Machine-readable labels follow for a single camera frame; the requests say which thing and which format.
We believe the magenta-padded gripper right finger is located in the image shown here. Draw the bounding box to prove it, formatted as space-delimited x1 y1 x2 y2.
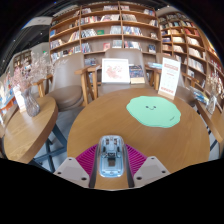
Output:
123 143 172 190

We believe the dark cover book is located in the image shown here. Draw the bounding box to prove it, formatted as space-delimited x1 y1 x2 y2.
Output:
129 64 146 85

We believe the transparent blue computer mouse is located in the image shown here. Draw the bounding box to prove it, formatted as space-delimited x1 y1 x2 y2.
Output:
97 134 126 178

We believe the large wooden bookshelf unit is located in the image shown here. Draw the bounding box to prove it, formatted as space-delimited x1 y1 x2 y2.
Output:
48 1 161 65
157 12 224 108

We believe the small white table card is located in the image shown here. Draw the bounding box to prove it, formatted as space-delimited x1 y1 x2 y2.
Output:
12 85 27 113

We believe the stack of colourful books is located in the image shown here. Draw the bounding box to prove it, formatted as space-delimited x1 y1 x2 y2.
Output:
191 87 210 106

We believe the green smiley mouse pad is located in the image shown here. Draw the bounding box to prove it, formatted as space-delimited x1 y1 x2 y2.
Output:
125 95 182 129

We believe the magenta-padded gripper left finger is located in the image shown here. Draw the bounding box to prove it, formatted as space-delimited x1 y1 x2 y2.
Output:
53 143 101 190

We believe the round wooden table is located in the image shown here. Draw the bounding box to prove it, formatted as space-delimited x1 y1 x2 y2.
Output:
195 99 224 149
0 96 68 172

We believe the light blue book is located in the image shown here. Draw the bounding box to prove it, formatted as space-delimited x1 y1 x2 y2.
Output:
147 62 163 70

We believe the white sign on wooden base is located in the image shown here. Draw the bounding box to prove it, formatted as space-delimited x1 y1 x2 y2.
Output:
157 57 182 101

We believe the small distant wooden bookshelf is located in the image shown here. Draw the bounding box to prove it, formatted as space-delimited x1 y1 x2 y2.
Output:
12 49 33 68

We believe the white framed floral picture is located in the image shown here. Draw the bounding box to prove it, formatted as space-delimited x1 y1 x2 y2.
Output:
101 58 131 85

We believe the glass vase with dried flowers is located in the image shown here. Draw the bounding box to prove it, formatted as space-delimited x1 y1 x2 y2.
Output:
205 70 224 115
9 49 65 118

